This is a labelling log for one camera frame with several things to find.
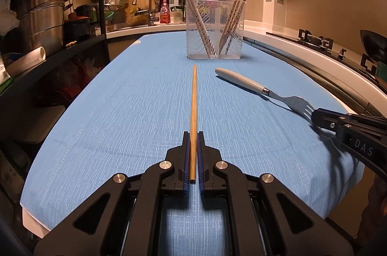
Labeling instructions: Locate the grey handled metal fork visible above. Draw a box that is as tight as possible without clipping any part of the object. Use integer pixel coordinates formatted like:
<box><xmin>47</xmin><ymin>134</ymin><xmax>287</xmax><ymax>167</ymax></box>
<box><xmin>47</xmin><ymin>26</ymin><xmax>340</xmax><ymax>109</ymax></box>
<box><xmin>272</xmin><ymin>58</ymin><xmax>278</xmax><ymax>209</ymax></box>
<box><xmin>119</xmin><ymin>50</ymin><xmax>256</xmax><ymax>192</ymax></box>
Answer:
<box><xmin>215</xmin><ymin>67</ymin><xmax>315</xmax><ymax>123</ymax></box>

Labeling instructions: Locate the green cooking pot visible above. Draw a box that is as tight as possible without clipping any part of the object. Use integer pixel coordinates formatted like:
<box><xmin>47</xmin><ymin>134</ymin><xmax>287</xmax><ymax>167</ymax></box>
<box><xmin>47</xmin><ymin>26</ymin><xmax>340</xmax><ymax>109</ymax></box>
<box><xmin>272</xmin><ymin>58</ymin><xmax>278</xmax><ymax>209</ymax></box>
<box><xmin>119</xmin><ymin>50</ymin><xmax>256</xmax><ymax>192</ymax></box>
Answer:
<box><xmin>375</xmin><ymin>61</ymin><xmax>387</xmax><ymax>86</ymax></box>

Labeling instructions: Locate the black gas stove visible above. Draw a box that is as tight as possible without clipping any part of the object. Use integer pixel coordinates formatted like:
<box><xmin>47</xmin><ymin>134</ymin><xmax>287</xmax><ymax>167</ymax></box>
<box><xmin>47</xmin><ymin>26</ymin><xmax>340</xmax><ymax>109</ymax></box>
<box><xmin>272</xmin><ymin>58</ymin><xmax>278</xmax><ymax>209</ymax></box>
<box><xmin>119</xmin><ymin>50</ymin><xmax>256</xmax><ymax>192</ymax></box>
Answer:
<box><xmin>266</xmin><ymin>29</ymin><xmax>386</xmax><ymax>88</ymax></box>

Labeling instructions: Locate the black wok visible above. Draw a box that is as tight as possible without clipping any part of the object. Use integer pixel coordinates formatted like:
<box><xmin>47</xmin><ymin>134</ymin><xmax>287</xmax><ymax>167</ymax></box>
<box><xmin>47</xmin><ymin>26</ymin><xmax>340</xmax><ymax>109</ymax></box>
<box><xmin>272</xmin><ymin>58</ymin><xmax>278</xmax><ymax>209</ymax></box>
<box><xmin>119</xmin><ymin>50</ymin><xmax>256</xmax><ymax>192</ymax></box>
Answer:
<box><xmin>360</xmin><ymin>30</ymin><xmax>387</xmax><ymax>64</ymax></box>

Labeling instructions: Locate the blue table cloth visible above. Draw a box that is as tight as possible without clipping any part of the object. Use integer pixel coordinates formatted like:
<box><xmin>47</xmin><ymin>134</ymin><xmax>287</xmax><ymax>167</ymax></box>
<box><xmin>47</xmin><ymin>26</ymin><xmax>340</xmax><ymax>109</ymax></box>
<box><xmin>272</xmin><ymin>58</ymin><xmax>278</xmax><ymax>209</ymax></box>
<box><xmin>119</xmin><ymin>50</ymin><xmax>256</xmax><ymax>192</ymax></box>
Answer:
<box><xmin>20</xmin><ymin>32</ymin><xmax>364</xmax><ymax>229</ymax></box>

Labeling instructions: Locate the clear plastic utensil holder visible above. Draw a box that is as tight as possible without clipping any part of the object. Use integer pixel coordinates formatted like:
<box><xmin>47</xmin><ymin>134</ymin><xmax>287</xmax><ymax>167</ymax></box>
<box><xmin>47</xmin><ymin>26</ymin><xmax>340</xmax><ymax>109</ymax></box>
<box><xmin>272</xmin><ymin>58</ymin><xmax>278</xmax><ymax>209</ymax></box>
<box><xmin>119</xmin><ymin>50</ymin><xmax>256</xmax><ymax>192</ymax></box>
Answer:
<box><xmin>185</xmin><ymin>0</ymin><xmax>246</xmax><ymax>59</ymax></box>

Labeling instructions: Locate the black metal shelf rack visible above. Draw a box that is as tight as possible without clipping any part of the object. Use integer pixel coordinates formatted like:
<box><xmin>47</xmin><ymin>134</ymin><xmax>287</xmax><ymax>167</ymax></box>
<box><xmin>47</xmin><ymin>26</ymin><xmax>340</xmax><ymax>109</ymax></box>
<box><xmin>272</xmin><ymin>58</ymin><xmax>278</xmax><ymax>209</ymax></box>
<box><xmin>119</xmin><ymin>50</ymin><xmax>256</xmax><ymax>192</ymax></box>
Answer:
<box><xmin>1</xmin><ymin>0</ymin><xmax>107</xmax><ymax>105</ymax></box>

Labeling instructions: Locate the green snack bag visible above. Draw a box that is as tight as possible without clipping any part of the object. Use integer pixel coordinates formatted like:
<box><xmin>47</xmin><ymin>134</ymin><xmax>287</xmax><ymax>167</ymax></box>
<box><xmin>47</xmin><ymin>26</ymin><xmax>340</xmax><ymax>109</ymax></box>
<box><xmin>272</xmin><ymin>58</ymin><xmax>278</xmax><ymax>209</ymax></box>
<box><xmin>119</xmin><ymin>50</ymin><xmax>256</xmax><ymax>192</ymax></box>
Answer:
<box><xmin>0</xmin><ymin>53</ymin><xmax>13</xmax><ymax>94</ymax></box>

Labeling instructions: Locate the glass jar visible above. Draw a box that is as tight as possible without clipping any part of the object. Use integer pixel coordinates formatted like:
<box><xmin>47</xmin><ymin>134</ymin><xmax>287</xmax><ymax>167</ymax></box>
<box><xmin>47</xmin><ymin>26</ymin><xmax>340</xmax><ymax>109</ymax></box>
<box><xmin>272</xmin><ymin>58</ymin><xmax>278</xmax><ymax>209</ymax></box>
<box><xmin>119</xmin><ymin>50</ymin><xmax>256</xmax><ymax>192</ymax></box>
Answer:
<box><xmin>171</xmin><ymin>6</ymin><xmax>185</xmax><ymax>23</ymax></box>

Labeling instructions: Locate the white paper roll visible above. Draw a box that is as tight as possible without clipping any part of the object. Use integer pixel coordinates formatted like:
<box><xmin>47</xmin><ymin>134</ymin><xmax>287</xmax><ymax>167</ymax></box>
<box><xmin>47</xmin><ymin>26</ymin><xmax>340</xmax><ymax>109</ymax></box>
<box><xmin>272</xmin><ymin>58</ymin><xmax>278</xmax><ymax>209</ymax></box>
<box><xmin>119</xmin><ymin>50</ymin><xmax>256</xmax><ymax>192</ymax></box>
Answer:
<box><xmin>6</xmin><ymin>46</ymin><xmax>46</xmax><ymax>77</ymax></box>

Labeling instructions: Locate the red dish soap bottle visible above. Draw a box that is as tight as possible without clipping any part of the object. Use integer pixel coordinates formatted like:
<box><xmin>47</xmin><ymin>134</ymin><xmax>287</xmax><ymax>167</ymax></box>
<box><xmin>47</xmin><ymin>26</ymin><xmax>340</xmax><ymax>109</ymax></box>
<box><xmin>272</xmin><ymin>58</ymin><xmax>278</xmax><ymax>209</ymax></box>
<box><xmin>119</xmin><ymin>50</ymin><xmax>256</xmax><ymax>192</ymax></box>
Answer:
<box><xmin>160</xmin><ymin>0</ymin><xmax>171</xmax><ymax>24</ymax></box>

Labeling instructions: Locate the stainless steel stockpot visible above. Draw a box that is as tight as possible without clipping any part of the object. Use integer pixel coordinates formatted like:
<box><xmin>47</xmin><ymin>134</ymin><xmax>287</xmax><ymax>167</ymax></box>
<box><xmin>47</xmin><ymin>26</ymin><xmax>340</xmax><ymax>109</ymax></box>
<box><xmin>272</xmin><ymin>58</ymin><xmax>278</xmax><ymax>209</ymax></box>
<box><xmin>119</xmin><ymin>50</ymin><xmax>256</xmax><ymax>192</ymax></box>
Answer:
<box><xmin>18</xmin><ymin>0</ymin><xmax>65</xmax><ymax>56</ymax></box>

